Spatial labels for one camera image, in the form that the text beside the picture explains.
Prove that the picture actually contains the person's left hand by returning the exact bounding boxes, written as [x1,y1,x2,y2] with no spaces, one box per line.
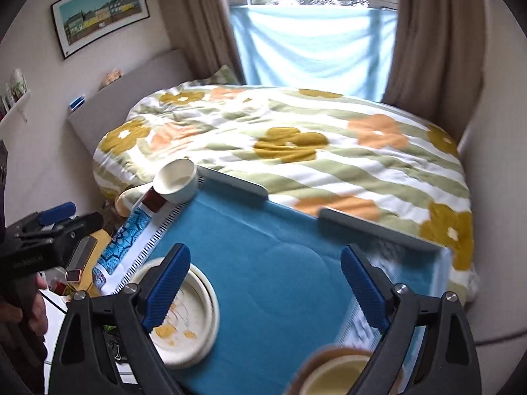
[0,274,48,337]

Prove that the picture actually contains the framed city picture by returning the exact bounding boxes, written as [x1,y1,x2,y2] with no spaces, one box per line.
[51,0,150,59]

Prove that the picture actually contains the grey folding tray table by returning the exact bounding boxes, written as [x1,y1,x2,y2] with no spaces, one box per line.
[197,166,444,252]

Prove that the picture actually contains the blue patterned table cloth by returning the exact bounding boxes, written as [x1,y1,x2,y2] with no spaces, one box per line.
[94,180,451,394]

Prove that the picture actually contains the white wall shelf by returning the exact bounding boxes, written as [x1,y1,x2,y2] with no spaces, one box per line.
[0,89,32,137]

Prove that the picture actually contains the beige curtain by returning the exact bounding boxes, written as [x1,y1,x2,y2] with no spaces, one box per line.
[158,0,245,80]
[382,0,486,140]

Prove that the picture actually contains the floral striped duvet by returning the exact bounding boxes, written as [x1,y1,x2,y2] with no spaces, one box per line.
[93,83,475,302]

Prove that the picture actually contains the beige curtain left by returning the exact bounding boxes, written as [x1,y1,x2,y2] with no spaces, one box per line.
[158,0,245,80]

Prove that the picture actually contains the pink peach bowl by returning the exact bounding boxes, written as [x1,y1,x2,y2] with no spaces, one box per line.
[284,345,373,395]

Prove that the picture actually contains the light blue window cloth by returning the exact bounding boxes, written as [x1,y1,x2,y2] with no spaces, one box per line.
[231,5,398,102]

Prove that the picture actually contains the blue item on headboard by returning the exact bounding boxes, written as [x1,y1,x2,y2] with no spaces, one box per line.
[69,95,86,112]

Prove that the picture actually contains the grey bed headboard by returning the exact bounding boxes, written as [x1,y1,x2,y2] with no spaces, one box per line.
[68,50,194,154]

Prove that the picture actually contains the beige curtain right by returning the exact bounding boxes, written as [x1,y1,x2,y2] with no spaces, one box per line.
[382,0,486,140]

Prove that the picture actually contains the cream ceramic bowl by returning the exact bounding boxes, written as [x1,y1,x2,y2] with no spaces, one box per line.
[299,355,370,395]

